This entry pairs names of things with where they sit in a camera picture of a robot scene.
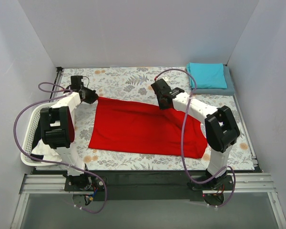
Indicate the floral patterned table cloth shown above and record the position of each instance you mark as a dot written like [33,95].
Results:
[134,84]

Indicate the white plastic laundry basket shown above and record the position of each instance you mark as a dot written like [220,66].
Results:
[29,137]

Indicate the black garment in basket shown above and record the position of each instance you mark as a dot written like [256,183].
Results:
[36,139]

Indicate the aluminium frame rail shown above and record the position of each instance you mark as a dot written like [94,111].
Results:
[52,184]

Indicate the red t shirt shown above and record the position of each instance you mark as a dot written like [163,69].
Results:
[135,127]

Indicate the white t shirt in basket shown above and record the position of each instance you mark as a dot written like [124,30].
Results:
[45,153]

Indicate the folded turquoise t shirt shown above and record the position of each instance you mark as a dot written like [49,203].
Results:
[207,75]

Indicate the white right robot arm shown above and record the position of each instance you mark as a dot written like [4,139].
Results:
[221,131]

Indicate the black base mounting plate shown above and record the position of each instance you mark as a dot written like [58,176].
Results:
[151,193]

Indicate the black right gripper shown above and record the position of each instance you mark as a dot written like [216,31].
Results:
[163,103]

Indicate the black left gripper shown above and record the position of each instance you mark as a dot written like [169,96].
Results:
[92,97]

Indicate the folded grey-blue t shirt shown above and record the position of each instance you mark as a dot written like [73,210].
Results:
[230,87]

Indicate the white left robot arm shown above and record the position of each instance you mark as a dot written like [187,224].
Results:
[58,132]

